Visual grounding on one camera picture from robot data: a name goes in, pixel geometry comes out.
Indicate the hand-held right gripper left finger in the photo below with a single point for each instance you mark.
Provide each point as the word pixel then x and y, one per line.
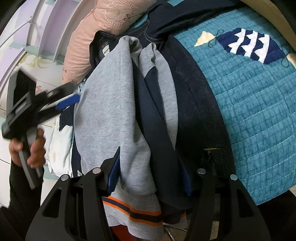
pixel 113 178

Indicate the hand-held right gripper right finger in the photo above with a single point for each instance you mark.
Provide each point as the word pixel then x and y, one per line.
pixel 187 183

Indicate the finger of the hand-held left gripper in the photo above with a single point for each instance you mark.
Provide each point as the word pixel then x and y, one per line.
pixel 67 100

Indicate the grey and navy zip jacket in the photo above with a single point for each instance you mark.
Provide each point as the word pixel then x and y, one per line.
pixel 111 115

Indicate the dark denim jeans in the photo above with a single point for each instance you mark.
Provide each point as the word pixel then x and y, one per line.
pixel 196 104

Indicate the person's left forearm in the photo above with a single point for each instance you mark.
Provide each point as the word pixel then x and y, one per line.
pixel 20 204

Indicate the person's left hand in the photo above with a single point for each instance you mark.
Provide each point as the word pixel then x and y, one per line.
pixel 38 150

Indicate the white pillow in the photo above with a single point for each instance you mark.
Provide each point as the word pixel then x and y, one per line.
pixel 60 148

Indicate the red cloth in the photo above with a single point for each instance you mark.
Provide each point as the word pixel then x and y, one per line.
pixel 120 234

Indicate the pink duvet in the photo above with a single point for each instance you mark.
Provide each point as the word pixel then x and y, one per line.
pixel 87 34

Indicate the teal quilted bed mat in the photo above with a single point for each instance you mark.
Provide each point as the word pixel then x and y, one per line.
pixel 254 104

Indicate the tan garment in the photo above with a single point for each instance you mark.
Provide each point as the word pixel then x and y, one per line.
pixel 272 20

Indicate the chrome metal frame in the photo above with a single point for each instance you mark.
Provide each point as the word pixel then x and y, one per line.
pixel 172 233

